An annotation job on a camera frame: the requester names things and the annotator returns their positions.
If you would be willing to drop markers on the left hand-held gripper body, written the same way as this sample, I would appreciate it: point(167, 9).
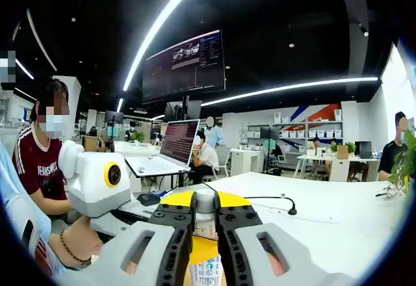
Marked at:
point(94, 182)

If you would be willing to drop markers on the white chest-worn device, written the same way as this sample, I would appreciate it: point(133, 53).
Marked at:
point(16, 214)

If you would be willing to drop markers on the potted green plant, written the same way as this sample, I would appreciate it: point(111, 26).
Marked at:
point(406, 165)

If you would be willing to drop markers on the black desktop monitor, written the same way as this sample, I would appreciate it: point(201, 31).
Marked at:
point(114, 117)
point(364, 149)
point(269, 132)

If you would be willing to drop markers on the small green desk plant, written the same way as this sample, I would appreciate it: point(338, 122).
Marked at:
point(137, 136)

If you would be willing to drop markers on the person's left hand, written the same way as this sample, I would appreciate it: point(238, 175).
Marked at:
point(87, 237)

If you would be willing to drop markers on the large window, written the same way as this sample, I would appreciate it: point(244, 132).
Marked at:
point(395, 97)

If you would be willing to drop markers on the white cabinet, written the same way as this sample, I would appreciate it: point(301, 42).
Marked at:
point(247, 162)

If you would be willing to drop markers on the white office desk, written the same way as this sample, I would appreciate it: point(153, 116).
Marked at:
point(339, 169)

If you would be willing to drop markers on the black laptop stand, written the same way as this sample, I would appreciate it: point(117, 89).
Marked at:
point(162, 182)

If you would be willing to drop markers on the row of white storage bins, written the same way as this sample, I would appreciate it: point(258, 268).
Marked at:
point(312, 133)

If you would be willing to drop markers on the white toothpaste tube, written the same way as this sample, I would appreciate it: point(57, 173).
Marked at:
point(204, 226)

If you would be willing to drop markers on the white table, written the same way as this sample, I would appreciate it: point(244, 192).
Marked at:
point(325, 234)

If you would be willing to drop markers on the black oval desk device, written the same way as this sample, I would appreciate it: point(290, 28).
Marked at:
point(148, 199)

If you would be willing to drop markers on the large hanging monitor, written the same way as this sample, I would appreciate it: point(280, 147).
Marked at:
point(182, 68)

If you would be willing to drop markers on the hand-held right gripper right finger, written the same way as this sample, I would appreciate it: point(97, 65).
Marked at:
point(279, 243)

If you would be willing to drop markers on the person's light blue shirt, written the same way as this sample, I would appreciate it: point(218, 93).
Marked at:
point(8, 175)

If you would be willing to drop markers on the white storage shelf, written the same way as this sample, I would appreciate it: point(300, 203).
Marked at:
point(292, 124)

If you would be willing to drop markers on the brown cardboard box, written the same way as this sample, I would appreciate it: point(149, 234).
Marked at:
point(343, 152)

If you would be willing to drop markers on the long ceiling light strip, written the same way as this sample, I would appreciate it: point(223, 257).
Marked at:
point(162, 19)
point(292, 87)

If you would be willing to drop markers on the white open laptop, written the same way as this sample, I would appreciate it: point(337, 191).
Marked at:
point(178, 141)

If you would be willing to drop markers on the grey office chair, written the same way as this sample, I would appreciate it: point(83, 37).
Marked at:
point(222, 159)

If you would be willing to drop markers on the small dark hanging monitor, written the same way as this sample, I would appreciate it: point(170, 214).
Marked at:
point(193, 109)

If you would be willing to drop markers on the black gooseneck microphone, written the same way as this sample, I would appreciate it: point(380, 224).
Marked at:
point(292, 212)

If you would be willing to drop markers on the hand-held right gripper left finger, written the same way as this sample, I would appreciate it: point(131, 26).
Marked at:
point(136, 253)

